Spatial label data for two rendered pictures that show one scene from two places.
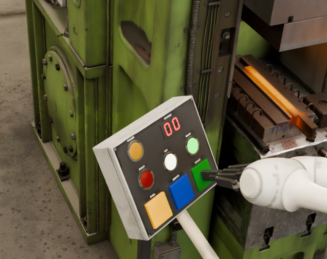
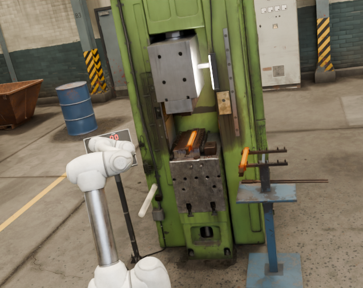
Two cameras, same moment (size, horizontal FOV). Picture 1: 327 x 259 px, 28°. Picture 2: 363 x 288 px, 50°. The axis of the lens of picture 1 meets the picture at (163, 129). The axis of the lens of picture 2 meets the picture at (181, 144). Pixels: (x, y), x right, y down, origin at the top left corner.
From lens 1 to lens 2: 2.19 m
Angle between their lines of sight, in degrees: 39
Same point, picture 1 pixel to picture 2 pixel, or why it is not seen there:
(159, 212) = not seen: hidden behind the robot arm
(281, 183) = (96, 143)
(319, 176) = (119, 146)
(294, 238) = (207, 214)
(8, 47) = not seen: hidden behind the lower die
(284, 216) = (194, 199)
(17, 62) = not seen: hidden behind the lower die
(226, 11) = (154, 99)
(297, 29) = (171, 104)
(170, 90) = (138, 132)
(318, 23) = (181, 102)
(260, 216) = (180, 195)
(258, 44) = (214, 125)
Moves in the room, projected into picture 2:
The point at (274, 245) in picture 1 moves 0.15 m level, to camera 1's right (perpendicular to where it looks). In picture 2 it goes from (196, 215) to (212, 219)
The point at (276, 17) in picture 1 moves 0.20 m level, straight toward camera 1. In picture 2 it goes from (158, 99) to (137, 107)
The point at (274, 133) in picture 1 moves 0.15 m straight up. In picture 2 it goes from (179, 154) to (176, 135)
